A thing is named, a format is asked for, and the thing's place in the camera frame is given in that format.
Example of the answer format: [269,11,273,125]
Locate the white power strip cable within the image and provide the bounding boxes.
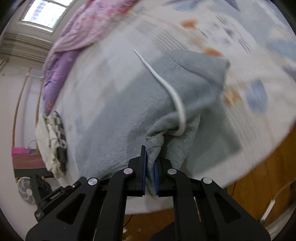
[259,180,296,224]

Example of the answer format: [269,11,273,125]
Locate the checkered black white garment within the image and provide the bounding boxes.
[35,111,68,179]

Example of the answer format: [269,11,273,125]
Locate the left grey curtain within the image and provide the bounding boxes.
[1,33,53,63]

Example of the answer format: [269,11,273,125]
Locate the pink grey hanging towel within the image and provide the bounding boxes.
[11,147,53,179]

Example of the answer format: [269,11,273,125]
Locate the white standing fan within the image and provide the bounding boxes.
[17,177,36,205]

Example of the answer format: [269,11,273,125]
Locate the purple floral quilt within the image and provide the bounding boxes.
[42,1,137,115]

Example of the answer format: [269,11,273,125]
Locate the floral bed sheet mattress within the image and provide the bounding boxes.
[36,1,295,213]

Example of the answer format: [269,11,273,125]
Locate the grey zip hoodie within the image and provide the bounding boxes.
[76,50,241,182]

